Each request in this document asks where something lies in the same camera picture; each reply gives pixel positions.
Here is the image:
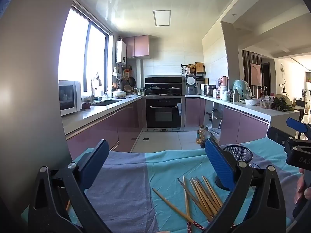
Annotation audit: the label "black built-in oven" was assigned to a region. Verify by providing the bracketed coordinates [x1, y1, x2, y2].
[145, 97, 183, 129]

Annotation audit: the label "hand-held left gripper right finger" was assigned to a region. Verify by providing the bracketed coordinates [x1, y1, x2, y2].
[204, 138, 287, 233]

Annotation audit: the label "white microwave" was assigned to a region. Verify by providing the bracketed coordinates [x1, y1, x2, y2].
[58, 80, 82, 116]

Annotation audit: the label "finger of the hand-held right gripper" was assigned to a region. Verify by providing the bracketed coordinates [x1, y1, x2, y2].
[267, 126, 298, 151]
[286, 117, 311, 140]

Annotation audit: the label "purple kitchen base cabinets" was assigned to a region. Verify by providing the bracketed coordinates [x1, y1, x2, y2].
[65, 95, 270, 154]

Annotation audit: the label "black mesh utensil holder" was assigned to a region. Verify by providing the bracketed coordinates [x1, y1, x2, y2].
[215, 145, 258, 191]

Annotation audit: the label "wall rack with cutting board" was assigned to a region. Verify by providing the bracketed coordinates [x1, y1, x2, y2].
[181, 62, 206, 82]

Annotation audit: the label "black integrated stove hood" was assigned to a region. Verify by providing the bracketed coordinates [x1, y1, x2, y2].
[145, 75, 185, 96]

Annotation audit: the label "black wok with lid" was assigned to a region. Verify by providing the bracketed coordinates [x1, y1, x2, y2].
[145, 84, 162, 95]

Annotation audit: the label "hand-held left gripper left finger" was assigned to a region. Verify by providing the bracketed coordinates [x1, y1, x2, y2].
[28, 139, 112, 233]

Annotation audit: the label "bunch of wooden chopsticks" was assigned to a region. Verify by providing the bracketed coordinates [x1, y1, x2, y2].
[152, 175, 224, 231]

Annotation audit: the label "ceiling light panel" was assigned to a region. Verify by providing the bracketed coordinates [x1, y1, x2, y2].
[153, 10, 171, 26]

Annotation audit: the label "purple wall cabinet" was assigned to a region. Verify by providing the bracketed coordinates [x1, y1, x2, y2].
[123, 35, 157, 59]

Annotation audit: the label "silver rice cooker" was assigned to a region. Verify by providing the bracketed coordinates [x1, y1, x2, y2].
[185, 74, 198, 95]

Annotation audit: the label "kitchen window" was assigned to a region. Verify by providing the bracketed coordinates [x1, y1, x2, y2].
[58, 5, 113, 95]

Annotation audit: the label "pink wall picture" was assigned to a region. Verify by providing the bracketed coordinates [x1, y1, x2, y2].
[250, 63, 261, 86]

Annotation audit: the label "white water heater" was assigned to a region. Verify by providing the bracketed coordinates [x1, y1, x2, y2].
[116, 40, 127, 65]

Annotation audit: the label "pale green air fryer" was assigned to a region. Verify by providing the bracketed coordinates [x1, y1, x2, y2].
[233, 79, 252, 100]

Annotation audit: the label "clear egg container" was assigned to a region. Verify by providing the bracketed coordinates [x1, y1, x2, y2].
[259, 97, 274, 109]

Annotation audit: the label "person's right hand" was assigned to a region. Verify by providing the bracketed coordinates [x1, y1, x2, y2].
[294, 169, 311, 205]

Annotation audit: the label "leafy green vegetables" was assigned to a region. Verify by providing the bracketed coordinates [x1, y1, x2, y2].
[271, 97, 295, 112]

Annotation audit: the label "teal and purple tablecloth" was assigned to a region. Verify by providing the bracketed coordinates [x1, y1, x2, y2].
[21, 137, 307, 233]

